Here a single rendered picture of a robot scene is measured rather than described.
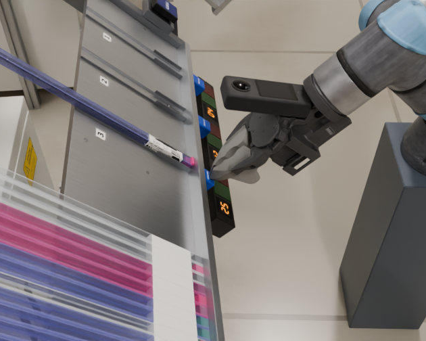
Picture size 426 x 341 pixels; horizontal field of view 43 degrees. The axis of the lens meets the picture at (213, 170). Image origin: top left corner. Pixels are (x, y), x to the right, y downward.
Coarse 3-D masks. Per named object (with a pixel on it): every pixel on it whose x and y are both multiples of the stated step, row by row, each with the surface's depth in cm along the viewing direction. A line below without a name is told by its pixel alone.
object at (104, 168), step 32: (96, 0) 87; (96, 32) 81; (128, 32) 89; (96, 64) 76; (128, 64) 83; (160, 64) 90; (96, 96) 72; (128, 96) 78; (160, 96) 84; (96, 128) 68; (160, 128) 79; (64, 160) 62; (96, 160) 64; (128, 160) 69; (160, 160) 74; (64, 192) 58; (96, 192) 61; (128, 192) 65; (160, 192) 70; (160, 224) 66; (192, 224) 71
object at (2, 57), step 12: (0, 48) 62; (0, 60) 62; (12, 60) 62; (24, 72) 63; (36, 72) 64; (36, 84) 64; (48, 84) 65; (60, 84) 66; (60, 96) 66; (72, 96) 66; (84, 108) 68; (96, 108) 68; (108, 120) 70; (120, 120) 71; (132, 132) 71; (144, 132) 73; (144, 144) 73
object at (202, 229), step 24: (192, 72) 92; (192, 96) 87; (192, 120) 83; (192, 144) 80; (192, 168) 77; (192, 192) 74; (192, 216) 72; (216, 288) 63; (216, 312) 61; (216, 336) 59
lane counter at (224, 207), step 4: (216, 196) 81; (216, 200) 81; (220, 200) 81; (220, 204) 81; (224, 204) 82; (228, 204) 82; (220, 208) 80; (224, 208) 81; (228, 208) 82; (220, 212) 79; (224, 212) 80; (228, 212) 81; (228, 216) 80; (232, 216) 81
